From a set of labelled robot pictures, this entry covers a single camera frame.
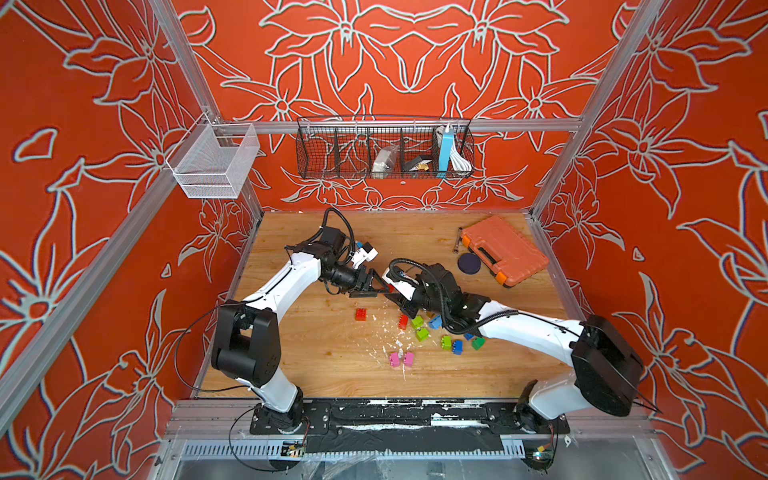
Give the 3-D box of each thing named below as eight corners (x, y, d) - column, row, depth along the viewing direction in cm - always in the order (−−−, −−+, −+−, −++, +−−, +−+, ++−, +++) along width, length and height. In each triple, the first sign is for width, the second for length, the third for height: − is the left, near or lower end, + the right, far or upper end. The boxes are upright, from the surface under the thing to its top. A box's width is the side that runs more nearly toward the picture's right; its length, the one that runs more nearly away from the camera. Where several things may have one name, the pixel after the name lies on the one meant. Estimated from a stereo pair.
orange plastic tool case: (506, 290, 98) (511, 283, 94) (458, 239, 112) (460, 230, 109) (545, 268, 104) (552, 260, 100) (494, 222, 118) (498, 213, 114)
